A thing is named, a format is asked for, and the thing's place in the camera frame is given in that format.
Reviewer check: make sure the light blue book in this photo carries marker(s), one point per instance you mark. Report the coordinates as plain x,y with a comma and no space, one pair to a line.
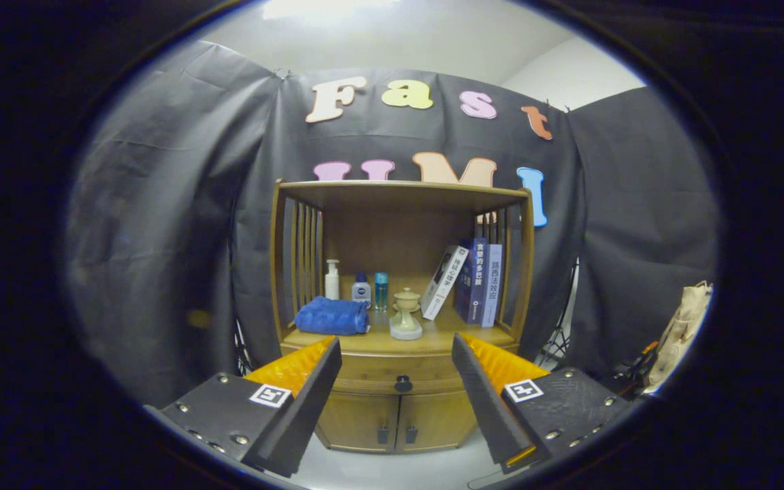
493,286

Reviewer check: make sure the clear blue bottle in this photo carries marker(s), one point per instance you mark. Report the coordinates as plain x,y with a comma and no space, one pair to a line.
381,292

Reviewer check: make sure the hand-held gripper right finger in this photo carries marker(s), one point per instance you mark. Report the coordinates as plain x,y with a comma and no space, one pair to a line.
484,401

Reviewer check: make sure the wooden countertop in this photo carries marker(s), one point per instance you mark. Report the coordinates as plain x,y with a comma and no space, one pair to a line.
446,333

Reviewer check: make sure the black equipment with orange part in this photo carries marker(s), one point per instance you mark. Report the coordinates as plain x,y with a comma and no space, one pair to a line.
633,374

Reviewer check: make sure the white pump bottle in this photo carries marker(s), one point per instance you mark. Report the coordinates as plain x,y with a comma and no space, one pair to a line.
332,284

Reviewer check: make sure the black tripod stand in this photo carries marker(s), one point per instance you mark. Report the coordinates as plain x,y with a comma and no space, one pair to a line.
242,350
555,347

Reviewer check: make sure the black backdrop cloth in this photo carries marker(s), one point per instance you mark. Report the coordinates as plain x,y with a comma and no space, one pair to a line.
160,204

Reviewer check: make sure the beige lidded tea cup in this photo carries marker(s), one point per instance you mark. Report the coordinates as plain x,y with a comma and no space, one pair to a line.
407,301

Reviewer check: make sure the white bottle with blue cap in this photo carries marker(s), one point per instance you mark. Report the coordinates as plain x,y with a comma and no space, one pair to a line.
361,294

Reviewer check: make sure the white book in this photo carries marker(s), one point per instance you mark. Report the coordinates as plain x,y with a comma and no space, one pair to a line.
441,286

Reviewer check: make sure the folded blue towel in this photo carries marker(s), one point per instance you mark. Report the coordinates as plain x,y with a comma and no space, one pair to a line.
331,316

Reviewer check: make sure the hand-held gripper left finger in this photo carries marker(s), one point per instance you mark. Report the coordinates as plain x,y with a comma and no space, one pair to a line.
300,415

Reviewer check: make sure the pale green ceramic piece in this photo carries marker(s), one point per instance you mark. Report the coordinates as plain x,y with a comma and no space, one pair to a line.
405,328

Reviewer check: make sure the wooden cabinet door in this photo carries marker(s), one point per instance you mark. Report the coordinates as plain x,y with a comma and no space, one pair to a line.
358,422
439,418

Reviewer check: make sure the dark blue book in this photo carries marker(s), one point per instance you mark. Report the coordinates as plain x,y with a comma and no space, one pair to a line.
474,282

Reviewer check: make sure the wooden cabinet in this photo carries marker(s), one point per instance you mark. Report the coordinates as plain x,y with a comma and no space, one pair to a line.
392,231

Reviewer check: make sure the beige tote bag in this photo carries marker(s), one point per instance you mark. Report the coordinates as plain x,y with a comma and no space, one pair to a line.
681,333

